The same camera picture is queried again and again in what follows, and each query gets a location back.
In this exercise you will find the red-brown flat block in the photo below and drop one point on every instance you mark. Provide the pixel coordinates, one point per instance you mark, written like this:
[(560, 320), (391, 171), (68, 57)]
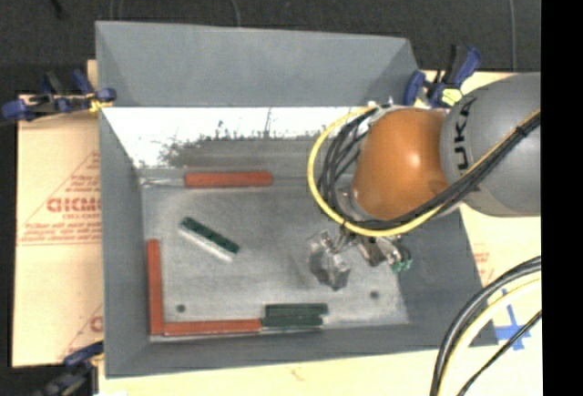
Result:
[(155, 285), (228, 179), (211, 327)]

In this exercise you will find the dark green flat block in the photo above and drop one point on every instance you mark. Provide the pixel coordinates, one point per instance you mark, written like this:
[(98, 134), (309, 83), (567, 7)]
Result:
[(291, 322), (297, 309), (210, 236)]

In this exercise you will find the grey metal bin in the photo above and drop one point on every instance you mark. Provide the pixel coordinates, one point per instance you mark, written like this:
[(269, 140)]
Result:
[(255, 66)]

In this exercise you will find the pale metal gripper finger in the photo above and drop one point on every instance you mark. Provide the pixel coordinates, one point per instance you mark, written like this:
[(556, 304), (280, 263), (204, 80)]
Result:
[(340, 271), (320, 258)]

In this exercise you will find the brown cardboard board, red print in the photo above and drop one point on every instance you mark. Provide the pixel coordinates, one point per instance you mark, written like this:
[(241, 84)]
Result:
[(54, 276)]

